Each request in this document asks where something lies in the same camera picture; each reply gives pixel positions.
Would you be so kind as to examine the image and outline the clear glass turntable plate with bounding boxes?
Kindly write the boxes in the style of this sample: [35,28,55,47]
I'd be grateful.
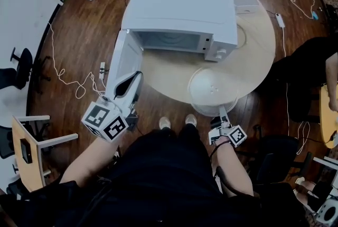
[187,67,240,117]

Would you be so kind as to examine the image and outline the white microwave power cable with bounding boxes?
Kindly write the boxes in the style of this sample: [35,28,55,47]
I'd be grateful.
[236,23,248,49]

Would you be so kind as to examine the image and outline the white microwave oven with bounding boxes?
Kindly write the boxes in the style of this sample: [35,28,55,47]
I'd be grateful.
[105,0,239,101]

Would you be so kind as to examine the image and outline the black mesh chair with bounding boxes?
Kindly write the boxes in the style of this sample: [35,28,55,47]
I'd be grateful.
[0,125,13,160]

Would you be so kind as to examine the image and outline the black box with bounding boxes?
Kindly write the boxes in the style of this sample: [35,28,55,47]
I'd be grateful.
[20,138,33,164]

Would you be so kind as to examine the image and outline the yellow round table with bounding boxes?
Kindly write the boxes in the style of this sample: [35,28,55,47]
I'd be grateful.
[318,83,338,149]

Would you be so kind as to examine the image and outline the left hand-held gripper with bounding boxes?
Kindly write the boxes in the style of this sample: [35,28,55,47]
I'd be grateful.
[81,70,145,143]

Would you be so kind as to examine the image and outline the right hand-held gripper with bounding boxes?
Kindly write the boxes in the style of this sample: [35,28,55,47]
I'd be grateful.
[208,105,248,148]

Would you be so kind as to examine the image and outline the long white floor cable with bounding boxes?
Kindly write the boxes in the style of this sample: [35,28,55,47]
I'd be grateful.
[47,22,107,99]

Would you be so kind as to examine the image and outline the white desk frame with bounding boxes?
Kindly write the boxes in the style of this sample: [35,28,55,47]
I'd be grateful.
[312,156,338,169]

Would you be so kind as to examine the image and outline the person's right forearm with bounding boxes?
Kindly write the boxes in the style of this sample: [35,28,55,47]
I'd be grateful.
[214,141,255,198]

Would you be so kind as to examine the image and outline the black armrest chair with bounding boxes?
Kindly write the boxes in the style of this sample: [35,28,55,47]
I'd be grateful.
[247,134,314,186]

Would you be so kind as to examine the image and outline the white round-faced device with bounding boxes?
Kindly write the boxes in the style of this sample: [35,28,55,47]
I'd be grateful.
[315,197,338,226]

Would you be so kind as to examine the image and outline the person's black clothing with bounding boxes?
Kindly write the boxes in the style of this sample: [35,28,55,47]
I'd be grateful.
[0,125,267,227]

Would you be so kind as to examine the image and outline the black office chair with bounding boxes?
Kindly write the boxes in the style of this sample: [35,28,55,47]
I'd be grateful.
[0,47,34,91]

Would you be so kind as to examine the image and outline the person's white shoe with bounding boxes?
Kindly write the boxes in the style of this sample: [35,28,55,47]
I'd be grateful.
[158,116,172,130]
[185,113,198,128]

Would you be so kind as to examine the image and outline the person's left forearm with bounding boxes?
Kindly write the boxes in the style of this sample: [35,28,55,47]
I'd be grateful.
[60,136,123,185]

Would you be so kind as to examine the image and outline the thin white cable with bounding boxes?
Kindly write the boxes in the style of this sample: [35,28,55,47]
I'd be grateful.
[286,82,312,156]

